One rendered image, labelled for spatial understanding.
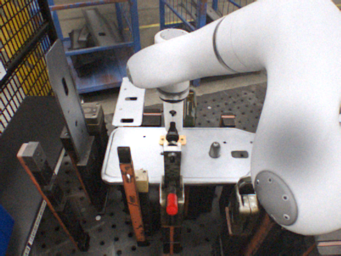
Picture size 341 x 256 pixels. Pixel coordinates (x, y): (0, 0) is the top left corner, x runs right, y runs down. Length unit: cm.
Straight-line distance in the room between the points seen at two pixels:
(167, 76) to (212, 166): 35
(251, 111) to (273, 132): 121
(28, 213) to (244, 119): 105
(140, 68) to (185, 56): 10
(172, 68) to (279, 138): 30
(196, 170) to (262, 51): 49
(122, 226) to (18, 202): 40
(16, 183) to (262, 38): 69
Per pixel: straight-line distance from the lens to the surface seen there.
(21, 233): 71
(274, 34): 31
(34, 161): 61
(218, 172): 76
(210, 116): 138
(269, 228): 68
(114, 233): 101
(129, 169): 59
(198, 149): 81
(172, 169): 59
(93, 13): 325
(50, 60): 63
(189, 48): 48
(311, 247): 66
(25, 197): 76
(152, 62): 52
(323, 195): 24
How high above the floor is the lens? 161
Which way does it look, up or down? 44 degrees down
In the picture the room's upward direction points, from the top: straight up
